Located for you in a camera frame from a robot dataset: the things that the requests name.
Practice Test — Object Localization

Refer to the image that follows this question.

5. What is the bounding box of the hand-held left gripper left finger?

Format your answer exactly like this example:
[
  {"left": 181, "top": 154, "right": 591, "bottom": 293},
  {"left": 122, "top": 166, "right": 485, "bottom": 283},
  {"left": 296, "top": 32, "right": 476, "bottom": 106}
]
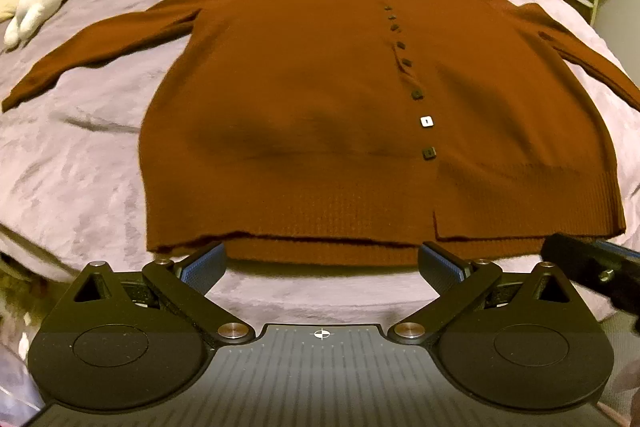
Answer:
[{"left": 72, "top": 242, "right": 256, "bottom": 348}]

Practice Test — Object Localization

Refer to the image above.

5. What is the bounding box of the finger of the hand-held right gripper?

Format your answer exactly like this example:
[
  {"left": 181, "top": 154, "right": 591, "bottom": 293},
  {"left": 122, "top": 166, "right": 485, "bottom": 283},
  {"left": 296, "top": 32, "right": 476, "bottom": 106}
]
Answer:
[{"left": 542, "top": 233, "right": 640, "bottom": 335}]

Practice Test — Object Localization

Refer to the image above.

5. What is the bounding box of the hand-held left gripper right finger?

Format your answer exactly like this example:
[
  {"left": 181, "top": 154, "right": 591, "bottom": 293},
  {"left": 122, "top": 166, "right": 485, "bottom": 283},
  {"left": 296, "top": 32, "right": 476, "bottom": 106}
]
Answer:
[{"left": 390, "top": 242, "right": 573, "bottom": 348}]

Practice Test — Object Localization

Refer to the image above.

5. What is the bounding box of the brown knit cardigan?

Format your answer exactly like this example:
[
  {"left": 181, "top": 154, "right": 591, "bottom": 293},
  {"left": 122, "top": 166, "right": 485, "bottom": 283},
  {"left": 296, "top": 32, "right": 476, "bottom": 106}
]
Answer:
[{"left": 0, "top": 0, "right": 640, "bottom": 269}]

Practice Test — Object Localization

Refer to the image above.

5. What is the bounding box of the purple bed sheet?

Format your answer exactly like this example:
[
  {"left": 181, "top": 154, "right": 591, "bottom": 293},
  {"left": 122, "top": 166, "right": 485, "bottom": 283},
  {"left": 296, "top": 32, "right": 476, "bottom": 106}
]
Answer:
[{"left": 0, "top": 0, "right": 640, "bottom": 348}]

